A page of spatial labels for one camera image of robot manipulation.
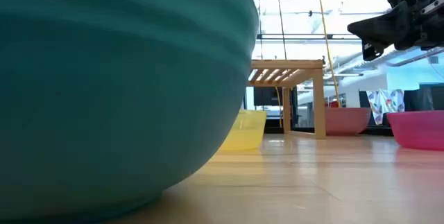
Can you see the long ceiling light rail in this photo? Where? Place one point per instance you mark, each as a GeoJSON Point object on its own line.
{"type": "Point", "coordinates": [295, 36]}

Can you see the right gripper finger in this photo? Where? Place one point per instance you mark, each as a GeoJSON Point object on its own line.
{"type": "Point", "coordinates": [385, 28]}

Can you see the black monitor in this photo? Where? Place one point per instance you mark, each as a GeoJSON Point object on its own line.
{"type": "Point", "coordinates": [267, 96]}

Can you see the patterned colourful cloth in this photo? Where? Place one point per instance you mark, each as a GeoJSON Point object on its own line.
{"type": "Point", "coordinates": [383, 104]}

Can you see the wooden slatted shelf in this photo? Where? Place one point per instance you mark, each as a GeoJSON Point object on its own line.
{"type": "Point", "coordinates": [319, 106]}

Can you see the magenta translucent bowl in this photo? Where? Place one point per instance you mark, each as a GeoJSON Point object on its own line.
{"type": "Point", "coordinates": [419, 130]}

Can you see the large teal bowl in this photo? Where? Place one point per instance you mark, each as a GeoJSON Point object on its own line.
{"type": "Point", "coordinates": [104, 95]}

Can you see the large light pink bowl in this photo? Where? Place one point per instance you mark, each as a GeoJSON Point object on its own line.
{"type": "Point", "coordinates": [347, 121]}

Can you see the yellow translucent bowl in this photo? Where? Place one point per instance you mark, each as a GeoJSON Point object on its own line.
{"type": "Point", "coordinates": [248, 130]}

